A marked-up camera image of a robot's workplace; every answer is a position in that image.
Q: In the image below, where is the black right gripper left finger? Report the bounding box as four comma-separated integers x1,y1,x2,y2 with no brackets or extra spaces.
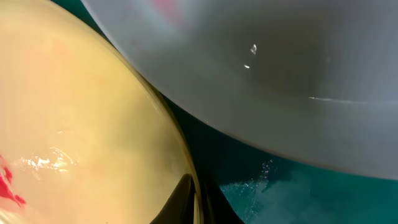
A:
150,174,195,224

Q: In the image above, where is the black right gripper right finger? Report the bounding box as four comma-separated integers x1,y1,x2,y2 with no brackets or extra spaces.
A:
201,174,244,224

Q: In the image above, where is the teal plastic tray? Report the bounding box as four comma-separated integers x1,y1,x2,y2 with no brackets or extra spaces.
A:
60,1,397,223

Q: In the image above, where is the light blue plate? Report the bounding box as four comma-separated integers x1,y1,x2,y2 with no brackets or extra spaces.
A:
83,0,397,180

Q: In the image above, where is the yellow plate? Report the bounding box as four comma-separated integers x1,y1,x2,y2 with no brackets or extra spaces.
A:
1,1,204,223

